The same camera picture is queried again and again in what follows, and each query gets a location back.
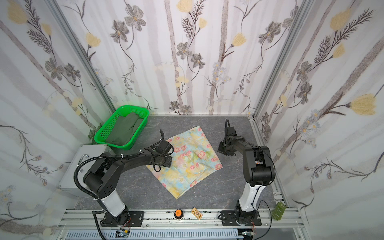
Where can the small wooden tag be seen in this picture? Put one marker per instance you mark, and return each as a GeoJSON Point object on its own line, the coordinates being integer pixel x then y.
{"type": "Point", "coordinates": [197, 213]}

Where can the white slotted cable duct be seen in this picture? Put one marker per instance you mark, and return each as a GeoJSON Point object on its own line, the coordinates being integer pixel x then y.
{"type": "Point", "coordinates": [178, 234]}

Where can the orange emergency stop button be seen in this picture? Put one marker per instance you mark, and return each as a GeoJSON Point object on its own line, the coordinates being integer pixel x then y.
{"type": "Point", "coordinates": [178, 214]}

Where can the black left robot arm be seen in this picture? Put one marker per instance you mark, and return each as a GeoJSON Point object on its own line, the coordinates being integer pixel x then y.
{"type": "Point", "coordinates": [98, 177]}

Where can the pastel floral skirt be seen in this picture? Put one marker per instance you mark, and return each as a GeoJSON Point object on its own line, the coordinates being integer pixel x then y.
{"type": "Point", "coordinates": [194, 159]}

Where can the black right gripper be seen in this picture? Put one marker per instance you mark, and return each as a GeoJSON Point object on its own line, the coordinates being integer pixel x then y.
{"type": "Point", "coordinates": [225, 147]}

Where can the grey metal box with handle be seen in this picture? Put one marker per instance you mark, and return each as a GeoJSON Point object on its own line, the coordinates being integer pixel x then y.
{"type": "Point", "coordinates": [85, 152]}

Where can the green plastic basket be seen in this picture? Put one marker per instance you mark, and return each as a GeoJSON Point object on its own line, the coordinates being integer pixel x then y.
{"type": "Point", "coordinates": [102, 134]}

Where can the dark green folded skirt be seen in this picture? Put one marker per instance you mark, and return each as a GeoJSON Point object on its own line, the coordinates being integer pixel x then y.
{"type": "Point", "coordinates": [124, 129]}

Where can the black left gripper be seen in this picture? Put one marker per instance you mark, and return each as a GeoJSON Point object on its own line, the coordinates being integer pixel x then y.
{"type": "Point", "coordinates": [166, 161]}

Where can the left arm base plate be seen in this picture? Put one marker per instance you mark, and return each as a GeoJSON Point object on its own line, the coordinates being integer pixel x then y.
{"type": "Point", "coordinates": [125, 219]}

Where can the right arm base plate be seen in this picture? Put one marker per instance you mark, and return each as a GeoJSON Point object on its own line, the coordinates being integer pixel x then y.
{"type": "Point", "coordinates": [231, 218]}

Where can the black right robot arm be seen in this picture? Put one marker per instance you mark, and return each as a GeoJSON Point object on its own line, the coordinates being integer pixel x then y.
{"type": "Point", "coordinates": [258, 170]}

